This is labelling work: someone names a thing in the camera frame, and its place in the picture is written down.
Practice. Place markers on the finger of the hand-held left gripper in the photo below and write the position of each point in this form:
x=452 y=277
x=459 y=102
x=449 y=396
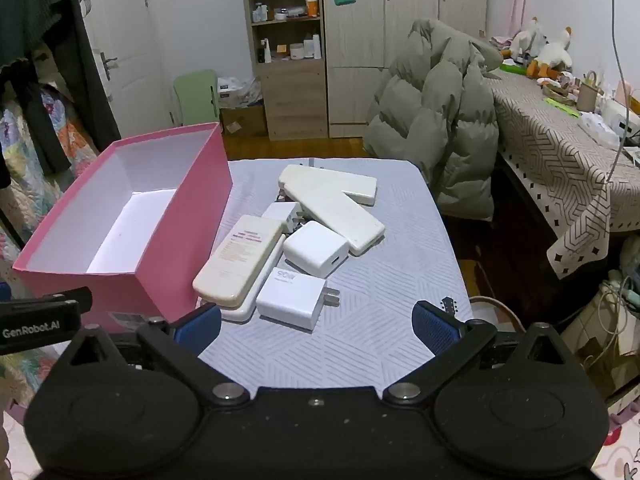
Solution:
x=60 y=298

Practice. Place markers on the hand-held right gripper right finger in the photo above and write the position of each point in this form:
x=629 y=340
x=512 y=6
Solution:
x=434 y=329

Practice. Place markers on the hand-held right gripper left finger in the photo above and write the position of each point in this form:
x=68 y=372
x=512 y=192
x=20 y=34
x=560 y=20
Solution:
x=199 y=329

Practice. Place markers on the white remote with buttons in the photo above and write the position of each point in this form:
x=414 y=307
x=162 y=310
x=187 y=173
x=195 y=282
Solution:
x=257 y=290

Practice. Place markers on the white charger with prongs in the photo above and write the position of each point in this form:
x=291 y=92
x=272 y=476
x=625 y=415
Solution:
x=292 y=297

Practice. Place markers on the pink cardboard box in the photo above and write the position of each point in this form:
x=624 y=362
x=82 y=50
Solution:
x=170 y=220

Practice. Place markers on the white square charger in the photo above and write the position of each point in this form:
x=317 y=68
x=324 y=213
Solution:
x=315 y=247

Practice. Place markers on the small white plug adapter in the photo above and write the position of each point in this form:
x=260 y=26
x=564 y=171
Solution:
x=281 y=212

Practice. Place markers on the long two-tone white power bank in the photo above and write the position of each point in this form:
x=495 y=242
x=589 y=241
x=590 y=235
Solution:
x=340 y=210

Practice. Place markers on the colourful patchwork quilt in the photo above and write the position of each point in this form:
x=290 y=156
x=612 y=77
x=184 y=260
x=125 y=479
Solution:
x=30 y=170

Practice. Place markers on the green puffer jacket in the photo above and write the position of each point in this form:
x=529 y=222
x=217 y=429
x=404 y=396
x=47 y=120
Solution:
x=440 y=125

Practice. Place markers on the brown cardboard box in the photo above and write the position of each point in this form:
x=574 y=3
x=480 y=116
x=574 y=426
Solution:
x=245 y=121

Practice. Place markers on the geometric patterned tablecloth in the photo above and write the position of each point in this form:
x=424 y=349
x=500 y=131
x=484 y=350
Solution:
x=565 y=160

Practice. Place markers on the green folding table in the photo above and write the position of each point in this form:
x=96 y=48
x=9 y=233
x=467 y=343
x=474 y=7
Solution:
x=196 y=97

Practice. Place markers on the white plastic bag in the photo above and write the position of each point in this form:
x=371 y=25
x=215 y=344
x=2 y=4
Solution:
x=237 y=91

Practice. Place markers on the wooden shelf unit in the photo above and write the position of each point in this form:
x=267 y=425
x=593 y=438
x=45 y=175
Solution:
x=292 y=95

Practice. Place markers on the white tissue pack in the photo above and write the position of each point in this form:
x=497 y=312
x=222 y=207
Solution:
x=600 y=130

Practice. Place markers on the dark hanging clothes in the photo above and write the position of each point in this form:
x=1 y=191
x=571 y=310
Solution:
x=45 y=35

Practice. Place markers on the small beige tote bag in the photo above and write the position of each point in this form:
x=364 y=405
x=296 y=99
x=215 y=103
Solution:
x=589 y=96

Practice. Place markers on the light wooden wardrobe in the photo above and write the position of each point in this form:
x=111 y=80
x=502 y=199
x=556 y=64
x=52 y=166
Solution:
x=400 y=50

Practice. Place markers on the white spray bottle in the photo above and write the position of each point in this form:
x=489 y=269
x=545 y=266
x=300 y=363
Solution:
x=267 y=52

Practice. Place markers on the white jar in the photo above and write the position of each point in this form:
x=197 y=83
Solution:
x=297 y=52

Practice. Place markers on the white plush duck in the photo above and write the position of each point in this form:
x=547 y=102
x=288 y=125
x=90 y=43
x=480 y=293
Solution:
x=552 y=57
x=530 y=40

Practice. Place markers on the orange cup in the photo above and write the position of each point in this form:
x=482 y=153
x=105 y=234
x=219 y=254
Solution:
x=312 y=8

